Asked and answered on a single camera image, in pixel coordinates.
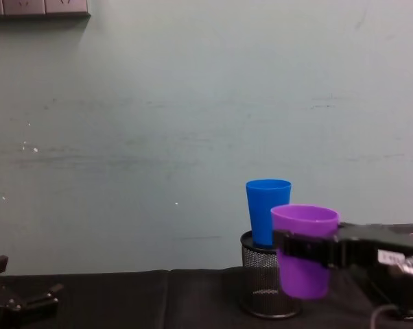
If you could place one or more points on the grey wall socket panel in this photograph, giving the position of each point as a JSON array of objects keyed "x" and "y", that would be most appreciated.
[{"x": 38, "y": 7}]

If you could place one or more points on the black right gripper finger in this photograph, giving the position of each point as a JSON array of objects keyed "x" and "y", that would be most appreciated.
[
  {"x": 306, "y": 248},
  {"x": 359, "y": 230}
]

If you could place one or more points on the black mesh pen holder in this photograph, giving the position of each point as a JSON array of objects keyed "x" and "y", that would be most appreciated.
[{"x": 261, "y": 270}]

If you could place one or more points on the blue plastic cup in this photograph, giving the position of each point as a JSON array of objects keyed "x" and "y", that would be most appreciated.
[{"x": 261, "y": 212}]

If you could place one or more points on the black table cloth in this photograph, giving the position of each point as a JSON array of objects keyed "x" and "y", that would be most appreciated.
[{"x": 124, "y": 301}]

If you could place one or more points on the purple plastic cup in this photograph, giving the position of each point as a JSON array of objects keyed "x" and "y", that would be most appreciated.
[{"x": 304, "y": 282}]

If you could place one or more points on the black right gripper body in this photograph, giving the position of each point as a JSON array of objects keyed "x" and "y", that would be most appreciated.
[{"x": 367, "y": 253}]

